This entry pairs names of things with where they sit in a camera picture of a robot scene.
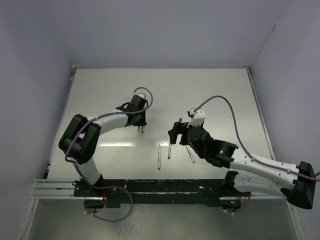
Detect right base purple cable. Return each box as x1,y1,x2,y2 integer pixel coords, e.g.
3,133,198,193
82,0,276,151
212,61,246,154
223,192,253,216

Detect blue pen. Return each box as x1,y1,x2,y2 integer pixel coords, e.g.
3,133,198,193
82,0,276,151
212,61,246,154
167,142,172,159

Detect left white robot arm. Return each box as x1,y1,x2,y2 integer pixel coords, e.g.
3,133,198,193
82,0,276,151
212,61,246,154
58,93,149,196

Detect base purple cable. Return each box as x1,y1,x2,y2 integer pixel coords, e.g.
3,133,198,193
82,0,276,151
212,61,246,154
83,187,133,223
223,192,253,216

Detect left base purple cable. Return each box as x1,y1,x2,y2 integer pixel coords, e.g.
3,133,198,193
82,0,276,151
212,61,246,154
83,187,133,223

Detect aluminium extrusion rail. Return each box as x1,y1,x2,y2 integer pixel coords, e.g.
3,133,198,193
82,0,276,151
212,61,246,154
30,179,75,200

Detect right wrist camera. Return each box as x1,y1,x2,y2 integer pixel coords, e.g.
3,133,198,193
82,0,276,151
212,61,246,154
187,108,206,128

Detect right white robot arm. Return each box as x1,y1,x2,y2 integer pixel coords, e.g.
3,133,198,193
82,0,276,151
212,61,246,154
168,122,317,210

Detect pink pen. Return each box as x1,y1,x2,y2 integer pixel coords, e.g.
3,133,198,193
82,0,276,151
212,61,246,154
157,143,161,171

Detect green pen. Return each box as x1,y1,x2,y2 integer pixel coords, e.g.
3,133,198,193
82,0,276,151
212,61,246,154
186,145,196,164

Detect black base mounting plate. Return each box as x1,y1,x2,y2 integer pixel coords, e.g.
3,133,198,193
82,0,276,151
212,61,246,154
72,179,249,209

